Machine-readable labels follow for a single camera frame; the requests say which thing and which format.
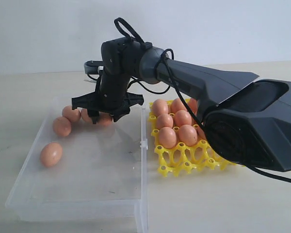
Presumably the brown egg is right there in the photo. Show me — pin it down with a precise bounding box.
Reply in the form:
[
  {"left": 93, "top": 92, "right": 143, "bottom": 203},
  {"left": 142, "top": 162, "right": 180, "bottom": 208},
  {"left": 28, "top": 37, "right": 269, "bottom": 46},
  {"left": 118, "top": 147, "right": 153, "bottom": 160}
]
[
  {"left": 174, "top": 110, "right": 192, "bottom": 127},
  {"left": 151, "top": 99, "right": 169, "bottom": 117},
  {"left": 170, "top": 98, "right": 187, "bottom": 114},
  {"left": 97, "top": 112, "right": 113, "bottom": 126},
  {"left": 196, "top": 126, "right": 207, "bottom": 140},
  {"left": 52, "top": 116, "right": 72, "bottom": 137},
  {"left": 156, "top": 114, "right": 174, "bottom": 129},
  {"left": 40, "top": 142, "right": 63, "bottom": 167},
  {"left": 81, "top": 108, "right": 92, "bottom": 124},
  {"left": 62, "top": 105, "right": 81, "bottom": 123},
  {"left": 158, "top": 127, "right": 177, "bottom": 149},
  {"left": 188, "top": 98, "right": 198, "bottom": 114},
  {"left": 178, "top": 125, "right": 198, "bottom": 146}
]

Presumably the yellow plastic egg tray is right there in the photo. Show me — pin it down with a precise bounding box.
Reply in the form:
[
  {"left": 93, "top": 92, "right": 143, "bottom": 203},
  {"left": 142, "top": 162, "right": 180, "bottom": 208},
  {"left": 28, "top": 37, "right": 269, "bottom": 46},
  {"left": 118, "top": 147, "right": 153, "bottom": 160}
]
[{"left": 148, "top": 111, "right": 235, "bottom": 177}]

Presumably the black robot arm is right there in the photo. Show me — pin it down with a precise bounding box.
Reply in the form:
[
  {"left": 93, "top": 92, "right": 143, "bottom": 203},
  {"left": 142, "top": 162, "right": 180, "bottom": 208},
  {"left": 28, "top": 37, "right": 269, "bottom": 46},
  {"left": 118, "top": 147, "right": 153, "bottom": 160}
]
[{"left": 72, "top": 37, "right": 291, "bottom": 172}]

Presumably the black cable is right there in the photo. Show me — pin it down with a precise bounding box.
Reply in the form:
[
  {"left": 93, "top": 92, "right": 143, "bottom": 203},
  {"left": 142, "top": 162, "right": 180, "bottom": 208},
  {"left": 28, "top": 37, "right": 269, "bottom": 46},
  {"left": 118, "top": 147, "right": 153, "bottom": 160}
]
[{"left": 113, "top": 17, "right": 291, "bottom": 186}]

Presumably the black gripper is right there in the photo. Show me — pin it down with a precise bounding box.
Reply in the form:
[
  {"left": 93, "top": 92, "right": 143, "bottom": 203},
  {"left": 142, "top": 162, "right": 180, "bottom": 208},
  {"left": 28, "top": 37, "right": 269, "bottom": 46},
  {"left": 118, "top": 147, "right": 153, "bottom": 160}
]
[{"left": 71, "top": 91, "right": 144, "bottom": 124}]

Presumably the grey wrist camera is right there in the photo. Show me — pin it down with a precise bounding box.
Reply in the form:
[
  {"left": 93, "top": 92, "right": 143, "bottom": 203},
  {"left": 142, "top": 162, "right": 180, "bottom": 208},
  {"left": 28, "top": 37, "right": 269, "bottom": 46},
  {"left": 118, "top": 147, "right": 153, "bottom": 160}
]
[{"left": 84, "top": 60, "right": 103, "bottom": 75}]

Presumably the clear plastic tray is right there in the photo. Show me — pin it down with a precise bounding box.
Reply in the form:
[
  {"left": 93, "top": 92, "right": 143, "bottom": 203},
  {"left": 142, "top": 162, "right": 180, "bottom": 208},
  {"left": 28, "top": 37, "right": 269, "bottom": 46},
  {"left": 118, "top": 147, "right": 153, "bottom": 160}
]
[{"left": 5, "top": 96, "right": 148, "bottom": 233}]

